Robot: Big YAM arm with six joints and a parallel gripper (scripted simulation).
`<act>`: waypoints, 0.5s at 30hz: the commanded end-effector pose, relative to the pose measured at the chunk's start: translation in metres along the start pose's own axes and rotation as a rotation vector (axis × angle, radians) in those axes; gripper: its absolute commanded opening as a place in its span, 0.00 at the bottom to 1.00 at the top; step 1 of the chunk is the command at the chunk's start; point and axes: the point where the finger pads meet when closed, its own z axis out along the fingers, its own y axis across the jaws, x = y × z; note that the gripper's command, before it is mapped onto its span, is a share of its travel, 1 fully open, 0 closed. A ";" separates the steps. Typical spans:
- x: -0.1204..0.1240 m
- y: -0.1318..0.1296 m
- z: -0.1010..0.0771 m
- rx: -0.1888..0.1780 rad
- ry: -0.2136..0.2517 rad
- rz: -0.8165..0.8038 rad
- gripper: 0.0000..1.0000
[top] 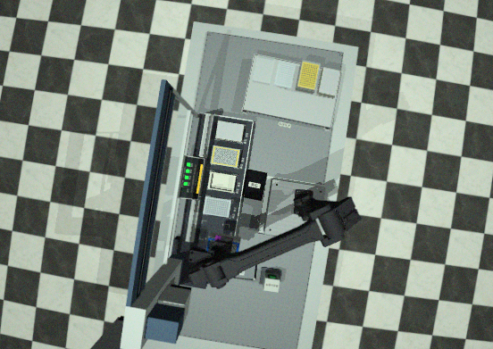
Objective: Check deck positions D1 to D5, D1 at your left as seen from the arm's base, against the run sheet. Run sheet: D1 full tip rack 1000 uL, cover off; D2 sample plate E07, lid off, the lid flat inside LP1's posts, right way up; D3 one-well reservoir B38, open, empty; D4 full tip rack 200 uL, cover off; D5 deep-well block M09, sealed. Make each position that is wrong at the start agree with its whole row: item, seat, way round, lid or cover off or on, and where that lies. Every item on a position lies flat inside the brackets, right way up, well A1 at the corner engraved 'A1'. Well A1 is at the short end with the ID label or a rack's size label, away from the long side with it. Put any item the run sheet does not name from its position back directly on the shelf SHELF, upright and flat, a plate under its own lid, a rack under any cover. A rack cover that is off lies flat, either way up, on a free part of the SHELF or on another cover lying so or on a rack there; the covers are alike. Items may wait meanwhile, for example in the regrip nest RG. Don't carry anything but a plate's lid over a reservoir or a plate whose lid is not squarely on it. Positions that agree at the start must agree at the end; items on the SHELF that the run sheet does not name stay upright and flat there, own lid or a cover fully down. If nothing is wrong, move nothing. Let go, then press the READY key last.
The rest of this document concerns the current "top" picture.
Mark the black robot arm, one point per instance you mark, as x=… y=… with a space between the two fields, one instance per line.
x=331 y=215

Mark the grey tip rack with blue edge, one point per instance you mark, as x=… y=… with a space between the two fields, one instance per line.
x=235 y=244

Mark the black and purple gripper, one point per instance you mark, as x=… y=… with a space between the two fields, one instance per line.
x=224 y=242

